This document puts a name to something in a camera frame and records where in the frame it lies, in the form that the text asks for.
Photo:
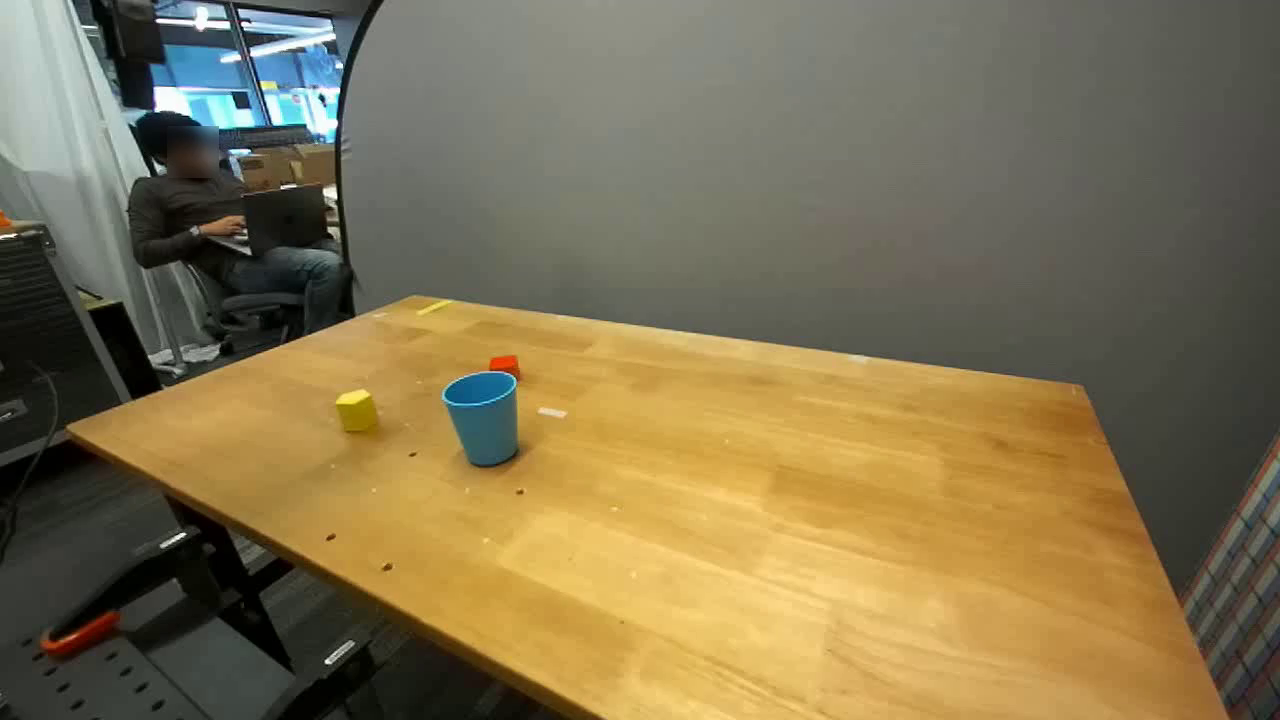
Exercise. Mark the yellow cube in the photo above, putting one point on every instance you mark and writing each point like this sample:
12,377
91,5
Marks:
357,408

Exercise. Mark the orange cube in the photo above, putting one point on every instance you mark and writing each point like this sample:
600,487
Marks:
505,360

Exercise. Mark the blue plastic cup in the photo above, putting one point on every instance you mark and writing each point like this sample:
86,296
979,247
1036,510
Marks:
483,413

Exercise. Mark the seated person with laptop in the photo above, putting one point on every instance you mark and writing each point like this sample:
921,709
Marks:
188,208

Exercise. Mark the grey backdrop screen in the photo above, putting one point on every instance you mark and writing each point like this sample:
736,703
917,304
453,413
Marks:
1079,189

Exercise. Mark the black equipment rack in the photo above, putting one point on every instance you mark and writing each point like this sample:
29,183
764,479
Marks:
55,360

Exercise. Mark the white curtain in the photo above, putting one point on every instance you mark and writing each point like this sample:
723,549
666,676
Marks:
68,161

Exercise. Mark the plaid fabric chair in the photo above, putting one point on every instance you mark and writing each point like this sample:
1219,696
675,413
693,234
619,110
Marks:
1235,601

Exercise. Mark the black table leg frame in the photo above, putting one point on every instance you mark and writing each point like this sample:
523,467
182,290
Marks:
217,584

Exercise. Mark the orange handled tool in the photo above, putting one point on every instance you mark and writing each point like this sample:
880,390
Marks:
77,638

